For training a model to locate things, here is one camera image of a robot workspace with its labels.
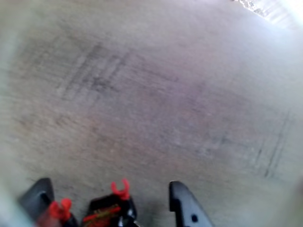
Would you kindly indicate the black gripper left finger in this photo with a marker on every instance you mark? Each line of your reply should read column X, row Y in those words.
column 39, row 196

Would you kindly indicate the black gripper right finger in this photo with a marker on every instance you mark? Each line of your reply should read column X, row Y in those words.
column 187, row 208

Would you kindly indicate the red black lego figure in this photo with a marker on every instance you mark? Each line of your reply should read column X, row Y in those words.
column 106, row 212

